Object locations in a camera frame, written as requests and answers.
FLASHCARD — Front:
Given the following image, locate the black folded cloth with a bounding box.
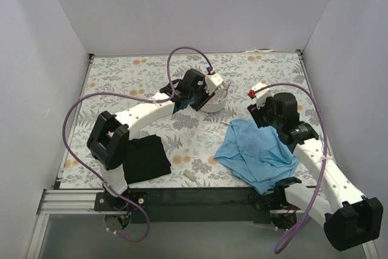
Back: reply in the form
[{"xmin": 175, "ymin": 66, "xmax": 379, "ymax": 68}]
[{"xmin": 123, "ymin": 135, "xmax": 172, "ymax": 184}]

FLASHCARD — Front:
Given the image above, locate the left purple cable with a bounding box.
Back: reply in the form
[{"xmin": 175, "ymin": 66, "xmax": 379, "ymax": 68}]
[{"xmin": 62, "ymin": 47, "xmax": 213, "ymax": 243}]

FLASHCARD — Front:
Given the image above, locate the floral table mat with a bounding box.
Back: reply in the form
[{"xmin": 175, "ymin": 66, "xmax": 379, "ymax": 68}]
[{"xmin": 58, "ymin": 52, "xmax": 321, "ymax": 189}]

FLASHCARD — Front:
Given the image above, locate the light blue cloth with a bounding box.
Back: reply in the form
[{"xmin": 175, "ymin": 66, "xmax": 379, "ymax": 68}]
[{"xmin": 214, "ymin": 119, "xmax": 299, "ymax": 195}]

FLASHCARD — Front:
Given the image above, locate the beige eraser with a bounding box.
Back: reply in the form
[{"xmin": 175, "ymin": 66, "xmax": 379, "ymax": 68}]
[{"xmin": 184, "ymin": 169, "xmax": 196, "ymax": 181}]

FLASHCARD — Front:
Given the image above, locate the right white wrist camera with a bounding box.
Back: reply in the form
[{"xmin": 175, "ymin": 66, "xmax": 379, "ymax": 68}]
[{"xmin": 248, "ymin": 82, "xmax": 272, "ymax": 109}]

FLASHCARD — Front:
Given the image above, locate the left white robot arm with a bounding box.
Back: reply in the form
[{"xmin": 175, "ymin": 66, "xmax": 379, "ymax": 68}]
[{"xmin": 87, "ymin": 69, "xmax": 224, "ymax": 210}]

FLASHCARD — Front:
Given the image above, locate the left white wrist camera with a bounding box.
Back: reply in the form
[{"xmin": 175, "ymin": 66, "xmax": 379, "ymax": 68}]
[{"xmin": 204, "ymin": 73, "xmax": 224, "ymax": 95}]

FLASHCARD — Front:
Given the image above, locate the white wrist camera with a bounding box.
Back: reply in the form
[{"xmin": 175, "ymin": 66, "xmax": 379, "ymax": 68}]
[
  {"xmin": 204, "ymin": 73, "xmax": 224, "ymax": 95},
  {"xmin": 248, "ymin": 82, "xmax": 272, "ymax": 109}
]

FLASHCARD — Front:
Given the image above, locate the white round divided organizer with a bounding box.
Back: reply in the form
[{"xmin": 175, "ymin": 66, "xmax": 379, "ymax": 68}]
[{"xmin": 200, "ymin": 81, "xmax": 229, "ymax": 113}]

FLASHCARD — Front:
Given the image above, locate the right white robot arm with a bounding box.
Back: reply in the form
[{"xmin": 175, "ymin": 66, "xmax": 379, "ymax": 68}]
[{"xmin": 247, "ymin": 89, "xmax": 383, "ymax": 251}]

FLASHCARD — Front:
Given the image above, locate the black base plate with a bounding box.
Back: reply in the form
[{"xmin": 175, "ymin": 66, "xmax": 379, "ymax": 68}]
[{"xmin": 93, "ymin": 186, "xmax": 312, "ymax": 225}]

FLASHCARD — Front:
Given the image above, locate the aluminium front rail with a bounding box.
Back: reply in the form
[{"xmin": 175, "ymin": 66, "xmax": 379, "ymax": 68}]
[{"xmin": 38, "ymin": 187, "xmax": 364, "ymax": 215}]

